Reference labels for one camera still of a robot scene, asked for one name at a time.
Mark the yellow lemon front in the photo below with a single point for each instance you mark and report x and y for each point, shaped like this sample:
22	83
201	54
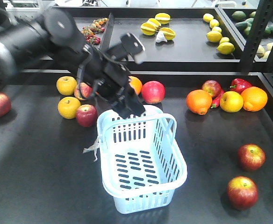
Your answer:
226	48

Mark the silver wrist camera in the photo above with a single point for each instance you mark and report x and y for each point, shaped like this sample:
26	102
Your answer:
129	45

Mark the black upright shelf post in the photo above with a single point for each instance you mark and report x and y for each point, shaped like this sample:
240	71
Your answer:
262	16

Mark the yellow starfruit top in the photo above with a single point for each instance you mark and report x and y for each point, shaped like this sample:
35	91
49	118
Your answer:
163	18

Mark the yellow apple right group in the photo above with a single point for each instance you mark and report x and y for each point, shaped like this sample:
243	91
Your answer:
231	101

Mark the red apple behind lemon-apple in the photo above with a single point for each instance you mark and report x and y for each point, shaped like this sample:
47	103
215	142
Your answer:
212	87

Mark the yellow lemon middle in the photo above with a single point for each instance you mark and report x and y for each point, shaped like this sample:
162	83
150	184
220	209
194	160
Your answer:
214	36

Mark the yellow starfruit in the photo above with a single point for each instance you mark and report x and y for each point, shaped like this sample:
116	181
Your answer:
148	29
163	18
168	33

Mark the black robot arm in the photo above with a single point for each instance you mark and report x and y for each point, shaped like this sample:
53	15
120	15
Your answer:
54	33

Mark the yellow lemon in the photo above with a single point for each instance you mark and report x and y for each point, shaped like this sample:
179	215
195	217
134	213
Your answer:
226	48
214	36

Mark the red chili pepper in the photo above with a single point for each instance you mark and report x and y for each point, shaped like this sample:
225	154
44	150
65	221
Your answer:
216	100

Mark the yellow apple front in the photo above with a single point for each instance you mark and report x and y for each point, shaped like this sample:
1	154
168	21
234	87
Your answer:
68	106

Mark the garlic bulb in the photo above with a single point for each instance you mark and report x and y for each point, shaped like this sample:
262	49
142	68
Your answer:
160	37

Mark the orange with navel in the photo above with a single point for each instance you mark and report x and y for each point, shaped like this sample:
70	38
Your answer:
199	101

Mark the small red-yellow apple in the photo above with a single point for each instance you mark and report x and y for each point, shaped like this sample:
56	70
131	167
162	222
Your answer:
82	91

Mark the light blue plastic basket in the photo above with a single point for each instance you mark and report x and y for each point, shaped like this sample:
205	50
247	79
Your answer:
141	162

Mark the yellow apple back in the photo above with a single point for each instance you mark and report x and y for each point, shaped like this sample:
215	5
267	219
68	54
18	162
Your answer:
66	85

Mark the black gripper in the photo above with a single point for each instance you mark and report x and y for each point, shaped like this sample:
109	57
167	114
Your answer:
112	82

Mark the red bell pepper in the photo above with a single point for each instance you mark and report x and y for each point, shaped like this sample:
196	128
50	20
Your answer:
239	85

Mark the orange far right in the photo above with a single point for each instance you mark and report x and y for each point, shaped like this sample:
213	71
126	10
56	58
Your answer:
254	99

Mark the yellow starfruit left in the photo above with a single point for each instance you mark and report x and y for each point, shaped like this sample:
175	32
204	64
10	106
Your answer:
148	29

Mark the yellow starfruit right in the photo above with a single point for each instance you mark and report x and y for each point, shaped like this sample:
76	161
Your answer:
168	33

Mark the dark red apple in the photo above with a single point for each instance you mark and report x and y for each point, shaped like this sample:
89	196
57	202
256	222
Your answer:
86	115

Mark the large pink-red apple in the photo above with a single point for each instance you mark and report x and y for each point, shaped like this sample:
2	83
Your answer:
153	92

